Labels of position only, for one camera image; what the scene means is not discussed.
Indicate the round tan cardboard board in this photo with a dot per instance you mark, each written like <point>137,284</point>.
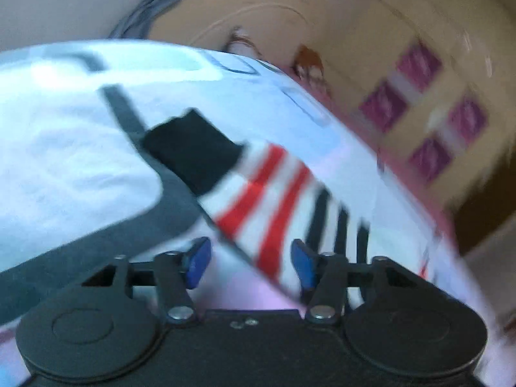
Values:
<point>246,4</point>

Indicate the white garment with grey trim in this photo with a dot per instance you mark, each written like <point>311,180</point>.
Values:
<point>68,177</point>

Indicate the light blue patterned blanket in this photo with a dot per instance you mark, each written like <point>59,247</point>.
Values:
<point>258,100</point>

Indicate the grey cloth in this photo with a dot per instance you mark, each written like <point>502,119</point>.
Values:
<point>141,12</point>

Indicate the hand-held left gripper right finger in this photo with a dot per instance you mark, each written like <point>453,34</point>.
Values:
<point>304,264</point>

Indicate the red black striped white sock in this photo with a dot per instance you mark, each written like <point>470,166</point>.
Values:
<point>258,197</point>

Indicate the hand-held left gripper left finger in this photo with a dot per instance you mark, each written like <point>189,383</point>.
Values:
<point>197,262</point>

